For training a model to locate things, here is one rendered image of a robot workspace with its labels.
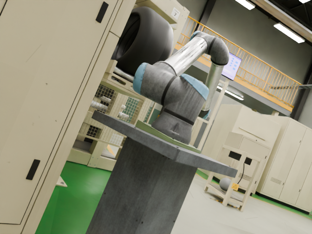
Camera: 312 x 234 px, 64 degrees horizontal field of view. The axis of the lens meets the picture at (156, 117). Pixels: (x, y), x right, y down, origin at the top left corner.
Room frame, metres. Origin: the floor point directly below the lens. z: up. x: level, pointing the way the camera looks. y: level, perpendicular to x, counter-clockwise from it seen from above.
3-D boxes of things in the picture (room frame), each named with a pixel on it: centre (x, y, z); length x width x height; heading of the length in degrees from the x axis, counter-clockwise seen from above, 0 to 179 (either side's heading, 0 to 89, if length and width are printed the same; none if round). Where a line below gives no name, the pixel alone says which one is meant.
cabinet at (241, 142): (6.07, -2.34, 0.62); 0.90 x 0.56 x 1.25; 108
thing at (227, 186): (3.81, -1.41, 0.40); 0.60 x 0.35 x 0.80; 18
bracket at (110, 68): (1.86, 0.52, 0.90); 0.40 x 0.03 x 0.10; 38
